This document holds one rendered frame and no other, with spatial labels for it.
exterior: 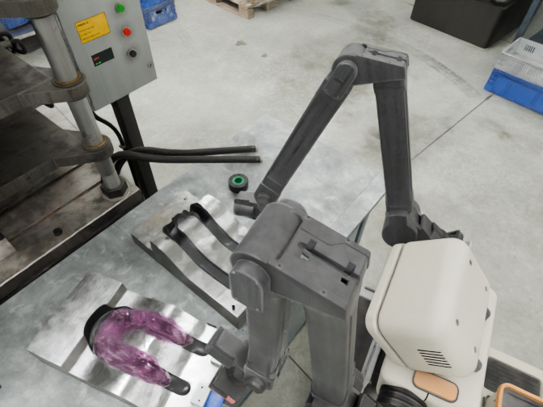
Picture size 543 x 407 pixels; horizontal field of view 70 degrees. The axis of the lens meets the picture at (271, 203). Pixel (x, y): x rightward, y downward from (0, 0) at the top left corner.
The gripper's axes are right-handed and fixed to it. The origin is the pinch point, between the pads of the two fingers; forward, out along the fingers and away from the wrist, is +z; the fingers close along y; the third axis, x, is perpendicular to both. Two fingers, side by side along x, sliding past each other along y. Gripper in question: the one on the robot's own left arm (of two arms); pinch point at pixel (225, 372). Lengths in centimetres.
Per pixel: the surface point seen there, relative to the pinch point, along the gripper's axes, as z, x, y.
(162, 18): 204, -201, -301
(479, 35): 63, 74, -419
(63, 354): 26.2, -33.7, 13.5
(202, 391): 12.5, 0.3, 4.0
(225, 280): 17.7, -9.9, -25.8
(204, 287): 19.2, -13.7, -20.7
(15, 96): 13, -91, -31
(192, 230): 21.3, -27.4, -34.5
